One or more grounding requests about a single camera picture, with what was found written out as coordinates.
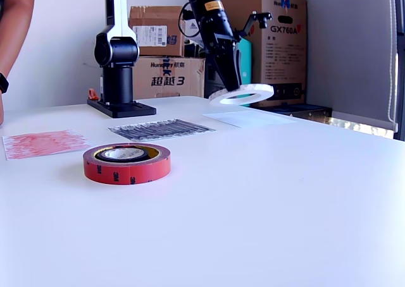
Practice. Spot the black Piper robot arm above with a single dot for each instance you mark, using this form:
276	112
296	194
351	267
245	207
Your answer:
117	78

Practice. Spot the person's left hand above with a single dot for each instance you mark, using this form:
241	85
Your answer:
2	110

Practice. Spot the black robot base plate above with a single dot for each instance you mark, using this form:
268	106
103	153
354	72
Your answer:
126	111

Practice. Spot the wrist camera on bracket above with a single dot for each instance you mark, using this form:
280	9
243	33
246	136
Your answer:
264	18

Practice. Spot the white tape roll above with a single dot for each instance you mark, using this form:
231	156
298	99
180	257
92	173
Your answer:
234	102

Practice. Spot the teal box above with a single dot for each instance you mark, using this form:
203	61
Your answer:
246	62

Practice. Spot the tall GX760A cardboard box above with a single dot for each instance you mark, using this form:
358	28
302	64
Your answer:
284	62

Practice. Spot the dark window frame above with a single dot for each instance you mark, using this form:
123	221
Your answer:
401	78

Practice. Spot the red tape roll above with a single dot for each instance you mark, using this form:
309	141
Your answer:
126	173

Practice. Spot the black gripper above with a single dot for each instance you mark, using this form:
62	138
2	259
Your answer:
218	31

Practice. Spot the Huntkey cardboard box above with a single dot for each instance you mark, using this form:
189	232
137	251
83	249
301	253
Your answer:
171	78

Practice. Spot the black tape roll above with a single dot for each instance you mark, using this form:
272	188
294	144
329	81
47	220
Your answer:
98	155

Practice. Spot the black scribbled paper sheet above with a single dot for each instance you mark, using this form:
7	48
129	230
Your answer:
164	129

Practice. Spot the small labelled cardboard box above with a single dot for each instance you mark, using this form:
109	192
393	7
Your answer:
152	18

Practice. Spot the plain white paper sheet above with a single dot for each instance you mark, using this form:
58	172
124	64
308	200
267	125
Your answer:
253	119

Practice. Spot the blue tape strip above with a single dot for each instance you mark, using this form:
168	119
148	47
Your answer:
285	1

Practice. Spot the grey roller blind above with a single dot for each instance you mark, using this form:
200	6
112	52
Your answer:
348	46

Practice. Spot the dark green wristwatch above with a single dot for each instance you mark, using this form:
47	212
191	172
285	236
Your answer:
3	84

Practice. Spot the person's left forearm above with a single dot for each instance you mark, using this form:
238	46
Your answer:
16	31

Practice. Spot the red scribbled paper sheet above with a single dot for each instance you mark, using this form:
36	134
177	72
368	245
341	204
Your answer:
47	143

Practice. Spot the orange clamp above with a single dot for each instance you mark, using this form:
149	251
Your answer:
92	95

